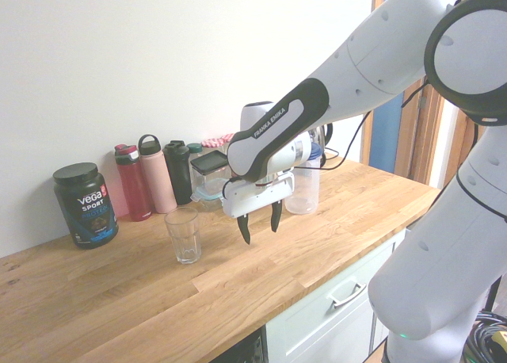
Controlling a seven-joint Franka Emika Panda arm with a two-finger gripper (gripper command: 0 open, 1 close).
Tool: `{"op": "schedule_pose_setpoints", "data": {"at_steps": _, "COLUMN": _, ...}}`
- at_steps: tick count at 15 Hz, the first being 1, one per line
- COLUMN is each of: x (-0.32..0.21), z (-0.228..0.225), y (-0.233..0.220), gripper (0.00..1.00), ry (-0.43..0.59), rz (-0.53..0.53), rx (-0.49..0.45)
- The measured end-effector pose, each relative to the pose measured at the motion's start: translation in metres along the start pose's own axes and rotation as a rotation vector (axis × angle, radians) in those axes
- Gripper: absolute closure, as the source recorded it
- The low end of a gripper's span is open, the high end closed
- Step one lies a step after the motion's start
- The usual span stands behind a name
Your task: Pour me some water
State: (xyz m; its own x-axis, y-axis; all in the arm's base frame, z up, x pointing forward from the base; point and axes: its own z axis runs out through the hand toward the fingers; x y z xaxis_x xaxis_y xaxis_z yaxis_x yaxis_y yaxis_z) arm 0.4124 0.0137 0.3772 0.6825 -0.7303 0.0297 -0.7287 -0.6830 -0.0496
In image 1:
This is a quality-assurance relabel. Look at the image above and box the glass container teal lid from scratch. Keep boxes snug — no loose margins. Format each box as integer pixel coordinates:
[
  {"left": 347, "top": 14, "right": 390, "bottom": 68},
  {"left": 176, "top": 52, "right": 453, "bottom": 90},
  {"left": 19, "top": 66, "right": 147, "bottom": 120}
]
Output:
[{"left": 190, "top": 179, "right": 231, "bottom": 212}]

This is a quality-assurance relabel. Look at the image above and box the pale green cabinet drawer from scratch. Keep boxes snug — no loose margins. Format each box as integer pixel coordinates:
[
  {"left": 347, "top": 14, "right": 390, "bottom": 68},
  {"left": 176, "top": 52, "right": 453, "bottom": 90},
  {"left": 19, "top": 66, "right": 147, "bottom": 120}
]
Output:
[{"left": 264, "top": 227, "right": 409, "bottom": 363}]

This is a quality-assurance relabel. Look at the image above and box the clear container black lid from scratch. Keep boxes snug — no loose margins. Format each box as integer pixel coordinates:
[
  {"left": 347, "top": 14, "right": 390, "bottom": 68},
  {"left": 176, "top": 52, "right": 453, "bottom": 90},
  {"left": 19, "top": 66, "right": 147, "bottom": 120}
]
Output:
[{"left": 190, "top": 150, "right": 231, "bottom": 193}]

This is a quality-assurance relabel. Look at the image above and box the bundle of cables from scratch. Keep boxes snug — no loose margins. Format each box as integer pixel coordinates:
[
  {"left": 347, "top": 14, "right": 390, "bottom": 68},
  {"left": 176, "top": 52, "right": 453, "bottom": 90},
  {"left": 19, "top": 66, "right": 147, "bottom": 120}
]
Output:
[{"left": 466, "top": 309, "right": 507, "bottom": 363}]

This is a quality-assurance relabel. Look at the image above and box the black shaker bottle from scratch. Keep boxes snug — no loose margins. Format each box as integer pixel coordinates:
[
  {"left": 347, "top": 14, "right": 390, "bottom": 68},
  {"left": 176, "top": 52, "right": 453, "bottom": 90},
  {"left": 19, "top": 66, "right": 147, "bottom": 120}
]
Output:
[{"left": 162, "top": 139, "right": 194, "bottom": 206}]

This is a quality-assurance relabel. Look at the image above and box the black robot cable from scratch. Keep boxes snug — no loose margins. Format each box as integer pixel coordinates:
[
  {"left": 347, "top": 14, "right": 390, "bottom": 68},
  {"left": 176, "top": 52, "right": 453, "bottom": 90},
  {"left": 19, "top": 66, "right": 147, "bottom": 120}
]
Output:
[{"left": 295, "top": 81, "right": 432, "bottom": 172}]

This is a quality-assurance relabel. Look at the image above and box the white drawer handle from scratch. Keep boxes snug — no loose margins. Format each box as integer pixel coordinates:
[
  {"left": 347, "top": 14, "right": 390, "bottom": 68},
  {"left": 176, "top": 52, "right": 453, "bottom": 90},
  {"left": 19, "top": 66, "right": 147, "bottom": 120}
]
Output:
[{"left": 327, "top": 281, "right": 368, "bottom": 309}]

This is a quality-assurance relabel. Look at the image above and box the glass jar green lid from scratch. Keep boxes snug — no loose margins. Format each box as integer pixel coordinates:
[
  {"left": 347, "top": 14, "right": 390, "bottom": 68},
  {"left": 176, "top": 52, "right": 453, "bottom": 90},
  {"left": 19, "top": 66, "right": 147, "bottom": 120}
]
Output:
[{"left": 187, "top": 142, "right": 204, "bottom": 197}]

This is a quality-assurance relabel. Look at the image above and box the dark appliance under counter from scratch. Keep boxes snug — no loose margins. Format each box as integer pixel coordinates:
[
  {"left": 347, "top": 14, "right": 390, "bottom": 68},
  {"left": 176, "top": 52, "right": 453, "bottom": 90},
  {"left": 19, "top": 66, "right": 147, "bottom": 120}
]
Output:
[{"left": 219, "top": 325, "right": 267, "bottom": 363}]

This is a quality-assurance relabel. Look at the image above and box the glass electric kettle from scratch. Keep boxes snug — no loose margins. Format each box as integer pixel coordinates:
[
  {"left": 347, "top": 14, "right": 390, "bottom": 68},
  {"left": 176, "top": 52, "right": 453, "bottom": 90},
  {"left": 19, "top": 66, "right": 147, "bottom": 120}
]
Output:
[{"left": 309, "top": 121, "right": 335, "bottom": 170}]

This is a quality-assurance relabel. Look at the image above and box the blue plastic plate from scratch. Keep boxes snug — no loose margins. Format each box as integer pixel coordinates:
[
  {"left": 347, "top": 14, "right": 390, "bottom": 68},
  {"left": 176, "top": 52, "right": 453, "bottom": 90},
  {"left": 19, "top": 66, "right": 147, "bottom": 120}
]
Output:
[{"left": 284, "top": 142, "right": 321, "bottom": 216}]

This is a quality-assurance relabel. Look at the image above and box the jar with red checkered lid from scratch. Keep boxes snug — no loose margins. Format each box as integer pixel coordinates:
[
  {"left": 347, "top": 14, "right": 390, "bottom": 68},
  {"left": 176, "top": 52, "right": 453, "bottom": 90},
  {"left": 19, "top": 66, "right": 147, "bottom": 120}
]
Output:
[{"left": 200, "top": 132, "right": 235, "bottom": 155}]

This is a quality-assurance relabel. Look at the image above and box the red water bottle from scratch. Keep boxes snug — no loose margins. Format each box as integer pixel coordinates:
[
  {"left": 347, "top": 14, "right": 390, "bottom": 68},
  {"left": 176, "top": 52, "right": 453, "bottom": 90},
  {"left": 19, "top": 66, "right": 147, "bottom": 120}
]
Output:
[{"left": 113, "top": 143, "right": 154, "bottom": 223}]

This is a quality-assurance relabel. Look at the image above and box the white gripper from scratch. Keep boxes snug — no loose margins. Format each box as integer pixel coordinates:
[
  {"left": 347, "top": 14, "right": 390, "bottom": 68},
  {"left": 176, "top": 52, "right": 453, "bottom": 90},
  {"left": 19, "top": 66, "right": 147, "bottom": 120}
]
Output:
[{"left": 222, "top": 171, "right": 296, "bottom": 246}]

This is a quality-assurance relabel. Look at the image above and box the wooden door frame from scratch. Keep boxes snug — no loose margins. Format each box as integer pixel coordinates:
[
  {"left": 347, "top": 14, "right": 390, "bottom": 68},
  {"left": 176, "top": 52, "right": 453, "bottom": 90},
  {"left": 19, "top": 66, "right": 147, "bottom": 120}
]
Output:
[{"left": 371, "top": 0, "right": 478, "bottom": 190}]

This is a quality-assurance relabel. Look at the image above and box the white kitchen appliance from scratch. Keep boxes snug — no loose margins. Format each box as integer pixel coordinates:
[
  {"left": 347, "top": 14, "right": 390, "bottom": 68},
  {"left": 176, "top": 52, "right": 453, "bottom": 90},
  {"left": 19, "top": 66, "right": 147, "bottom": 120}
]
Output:
[{"left": 241, "top": 101, "right": 275, "bottom": 135}]

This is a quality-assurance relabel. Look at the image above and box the clear drinking glass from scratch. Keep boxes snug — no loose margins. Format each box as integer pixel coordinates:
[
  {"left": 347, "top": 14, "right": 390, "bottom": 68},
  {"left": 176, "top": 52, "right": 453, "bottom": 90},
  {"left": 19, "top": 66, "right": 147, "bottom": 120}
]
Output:
[{"left": 163, "top": 206, "right": 203, "bottom": 266}]

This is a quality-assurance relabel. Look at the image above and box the black Vega protein tub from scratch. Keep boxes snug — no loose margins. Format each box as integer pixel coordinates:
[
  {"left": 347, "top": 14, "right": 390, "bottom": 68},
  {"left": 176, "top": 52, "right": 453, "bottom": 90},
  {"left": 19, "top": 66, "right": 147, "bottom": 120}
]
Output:
[{"left": 52, "top": 162, "right": 120, "bottom": 250}]

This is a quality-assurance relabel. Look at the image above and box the pink water bottle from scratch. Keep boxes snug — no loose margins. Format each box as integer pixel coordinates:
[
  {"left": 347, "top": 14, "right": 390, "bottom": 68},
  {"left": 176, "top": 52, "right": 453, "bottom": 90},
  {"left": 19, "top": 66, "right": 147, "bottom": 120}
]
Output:
[{"left": 137, "top": 133, "right": 178, "bottom": 215}]

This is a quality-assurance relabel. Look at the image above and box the blue door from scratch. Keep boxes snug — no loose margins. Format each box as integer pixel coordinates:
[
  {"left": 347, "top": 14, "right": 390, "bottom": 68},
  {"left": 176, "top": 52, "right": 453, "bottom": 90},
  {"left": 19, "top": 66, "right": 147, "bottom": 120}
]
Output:
[{"left": 359, "top": 0, "right": 406, "bottom": 178}]

